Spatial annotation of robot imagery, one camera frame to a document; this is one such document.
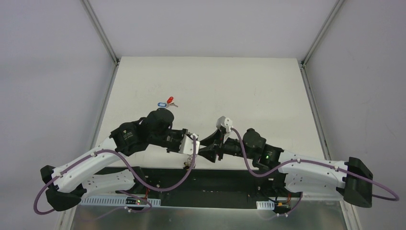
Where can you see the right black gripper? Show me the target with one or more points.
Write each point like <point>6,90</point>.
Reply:
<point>218,150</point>

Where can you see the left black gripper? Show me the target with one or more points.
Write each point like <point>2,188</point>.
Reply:
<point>174,142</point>

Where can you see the large metal keyring with rings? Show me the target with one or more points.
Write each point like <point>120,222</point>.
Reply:
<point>189,163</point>

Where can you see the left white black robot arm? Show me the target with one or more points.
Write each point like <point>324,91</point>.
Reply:
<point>105,168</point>

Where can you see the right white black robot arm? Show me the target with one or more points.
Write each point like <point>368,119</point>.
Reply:
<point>293,172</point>

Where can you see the left circuit board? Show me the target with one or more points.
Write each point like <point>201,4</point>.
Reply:
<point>133,202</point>

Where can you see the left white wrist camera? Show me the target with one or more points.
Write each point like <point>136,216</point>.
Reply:
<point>189,144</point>

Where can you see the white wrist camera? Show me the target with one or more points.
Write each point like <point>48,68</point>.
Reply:
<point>189,144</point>
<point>224,122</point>

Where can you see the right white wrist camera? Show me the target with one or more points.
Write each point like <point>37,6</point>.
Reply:
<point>224,122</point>

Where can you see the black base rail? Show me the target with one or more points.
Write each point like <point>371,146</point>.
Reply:
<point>205,188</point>

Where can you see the right aluminium frame post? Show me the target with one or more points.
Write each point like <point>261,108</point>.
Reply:
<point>303,66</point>

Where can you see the aluminium frame post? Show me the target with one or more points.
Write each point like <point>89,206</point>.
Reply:
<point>303,66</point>
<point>115,60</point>

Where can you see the left aluminium frame post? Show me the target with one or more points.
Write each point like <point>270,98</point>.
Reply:
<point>115,60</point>

